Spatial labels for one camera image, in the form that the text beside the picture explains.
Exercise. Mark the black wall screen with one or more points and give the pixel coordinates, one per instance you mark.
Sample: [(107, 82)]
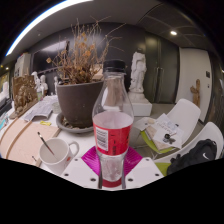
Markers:
[(38, 58)]

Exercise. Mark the round ceiling spotlight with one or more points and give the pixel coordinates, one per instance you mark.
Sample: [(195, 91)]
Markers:
[(173, 33)]

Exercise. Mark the white cabinet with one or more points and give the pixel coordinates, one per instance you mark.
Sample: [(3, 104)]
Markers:
[(22, 65)]

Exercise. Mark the loose paper sheets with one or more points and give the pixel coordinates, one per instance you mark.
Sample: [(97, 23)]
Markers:
[(166, 128)]

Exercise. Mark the white mug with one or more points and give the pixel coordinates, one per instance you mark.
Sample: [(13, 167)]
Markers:
[(65, 163)]

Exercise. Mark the grey plant saucer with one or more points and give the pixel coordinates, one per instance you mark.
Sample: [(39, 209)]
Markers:
[(75, 130)]

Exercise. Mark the green seat cushion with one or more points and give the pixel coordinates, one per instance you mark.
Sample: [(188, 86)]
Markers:
[(162, 168), (148, 141)]

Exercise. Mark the clear red-labelled drink bottle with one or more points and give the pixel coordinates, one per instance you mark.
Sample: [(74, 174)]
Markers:
[(111, 136)]

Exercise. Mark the newspaper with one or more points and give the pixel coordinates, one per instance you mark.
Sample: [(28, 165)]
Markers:
[(40, 108)]

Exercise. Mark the small white cup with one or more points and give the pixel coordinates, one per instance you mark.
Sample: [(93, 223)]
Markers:
[(56, 108)]

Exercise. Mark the dried plant in grey pot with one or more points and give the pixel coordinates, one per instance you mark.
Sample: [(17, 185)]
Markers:
[(78, 103)]

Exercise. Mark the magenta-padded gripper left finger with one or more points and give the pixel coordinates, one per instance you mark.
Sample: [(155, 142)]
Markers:
[(89, 161)]

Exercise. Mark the ceiling light strip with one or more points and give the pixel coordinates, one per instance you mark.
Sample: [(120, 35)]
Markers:
[(40, 16)]

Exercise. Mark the yellow tape strip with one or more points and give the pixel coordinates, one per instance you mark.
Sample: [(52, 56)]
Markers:
[(45, 123)]

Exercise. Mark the white plastic chair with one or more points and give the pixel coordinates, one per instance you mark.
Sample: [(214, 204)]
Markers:
[(213, 131), (186, 111)]

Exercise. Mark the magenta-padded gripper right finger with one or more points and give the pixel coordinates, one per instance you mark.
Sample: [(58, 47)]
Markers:
[(134, 161)]

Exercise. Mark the white plaster statue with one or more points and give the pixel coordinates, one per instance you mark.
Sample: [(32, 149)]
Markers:
[(138, 73)]

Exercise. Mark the tan wooden drawing board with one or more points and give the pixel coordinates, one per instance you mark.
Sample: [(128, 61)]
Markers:
[(23, 140)]

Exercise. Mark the small white statuette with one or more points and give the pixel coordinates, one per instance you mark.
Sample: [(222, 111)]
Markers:
[(44, 85)]

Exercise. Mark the black backpack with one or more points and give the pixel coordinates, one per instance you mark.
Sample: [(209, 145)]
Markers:
[(196, 155)]

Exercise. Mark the wooden mannequin figure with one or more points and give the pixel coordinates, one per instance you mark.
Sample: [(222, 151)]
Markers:
[(195, 91)]

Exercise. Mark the paintbrush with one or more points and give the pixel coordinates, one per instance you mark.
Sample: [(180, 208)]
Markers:
[(45, 143)]

